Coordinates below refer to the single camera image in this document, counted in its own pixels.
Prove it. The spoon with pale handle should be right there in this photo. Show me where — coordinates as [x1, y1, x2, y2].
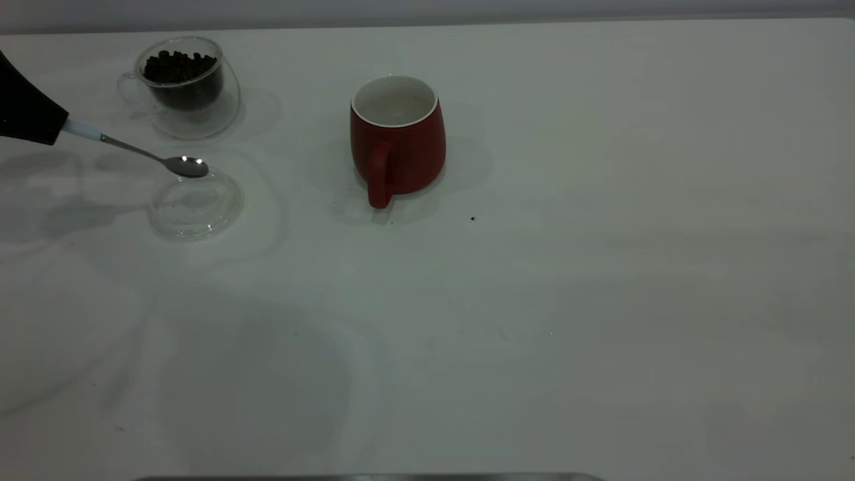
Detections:
[61, 118, 210, 179]

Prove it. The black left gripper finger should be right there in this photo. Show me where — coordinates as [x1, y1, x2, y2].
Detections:
[0, 49, 70, 146]

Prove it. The dark coffee beans pile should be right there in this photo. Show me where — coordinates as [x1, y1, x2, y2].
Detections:
[142, 49, 225, 112]

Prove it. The clear glass cup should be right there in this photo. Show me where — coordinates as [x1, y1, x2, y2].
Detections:
[116, 35, 242, 141]

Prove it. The red ceramic mug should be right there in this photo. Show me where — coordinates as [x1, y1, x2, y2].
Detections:
[349, 74, 448, 210]

